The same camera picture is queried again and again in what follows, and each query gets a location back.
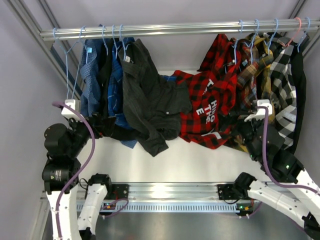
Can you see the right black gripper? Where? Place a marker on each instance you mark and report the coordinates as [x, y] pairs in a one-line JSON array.
[[243, 128]]

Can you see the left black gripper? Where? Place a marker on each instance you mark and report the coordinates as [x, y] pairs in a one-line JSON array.
[[93, 124]]

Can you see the dark grey pinstripe shirt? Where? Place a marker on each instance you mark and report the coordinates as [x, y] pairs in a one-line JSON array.
[[151, 104]]

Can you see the light blue wire hanger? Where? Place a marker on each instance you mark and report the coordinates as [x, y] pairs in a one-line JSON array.
[[121, 37]]

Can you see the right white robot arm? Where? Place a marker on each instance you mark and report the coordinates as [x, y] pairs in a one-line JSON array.
[[264, 146]]

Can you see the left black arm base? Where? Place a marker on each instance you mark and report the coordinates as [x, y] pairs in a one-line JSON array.
[[115, 191]]

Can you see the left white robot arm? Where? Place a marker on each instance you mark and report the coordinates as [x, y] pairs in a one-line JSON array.
[[61, 177]]

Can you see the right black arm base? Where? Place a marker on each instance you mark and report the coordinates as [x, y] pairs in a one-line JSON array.
[[228, 192]]

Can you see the blue plaid shirt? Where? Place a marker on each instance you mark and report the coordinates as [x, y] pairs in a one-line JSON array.
[[115, 92]]

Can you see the light blue checked shirt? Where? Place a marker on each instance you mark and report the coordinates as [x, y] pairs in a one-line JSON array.
[[89, 69]]

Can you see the red black plaid shirt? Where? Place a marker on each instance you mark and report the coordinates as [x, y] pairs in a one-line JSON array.
[[212, 96]]

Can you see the yellow brown plaid shirt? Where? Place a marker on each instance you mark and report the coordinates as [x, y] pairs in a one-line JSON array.
[[253, 78]]

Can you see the red plaid hanging shirt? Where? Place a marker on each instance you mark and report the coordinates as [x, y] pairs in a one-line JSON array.
[[220, 60]]

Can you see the black white plaid shirt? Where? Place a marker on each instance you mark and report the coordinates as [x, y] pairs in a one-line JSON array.
[[283, 89]]

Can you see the black shirt far right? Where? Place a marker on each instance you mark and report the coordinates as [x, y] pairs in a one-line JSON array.
[[300, 83]]

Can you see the light blue empty hanger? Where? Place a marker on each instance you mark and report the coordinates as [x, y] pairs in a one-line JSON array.
[[70, 93]]

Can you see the black hanging garment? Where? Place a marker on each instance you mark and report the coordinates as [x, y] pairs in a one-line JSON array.
[[103, 77]]

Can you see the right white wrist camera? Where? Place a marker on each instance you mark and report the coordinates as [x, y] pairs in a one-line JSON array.
[[260, 108]]

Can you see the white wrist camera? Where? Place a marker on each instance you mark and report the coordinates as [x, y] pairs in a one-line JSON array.
[[260, 108], [69, 107]]

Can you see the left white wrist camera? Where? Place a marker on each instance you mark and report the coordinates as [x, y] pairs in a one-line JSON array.
[[69, 107]]

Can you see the aluminium front rail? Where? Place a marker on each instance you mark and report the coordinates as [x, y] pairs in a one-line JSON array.
[[174, 198]]

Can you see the aluminium hanging rail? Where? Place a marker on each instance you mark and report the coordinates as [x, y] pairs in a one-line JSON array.
[[229, 27]]

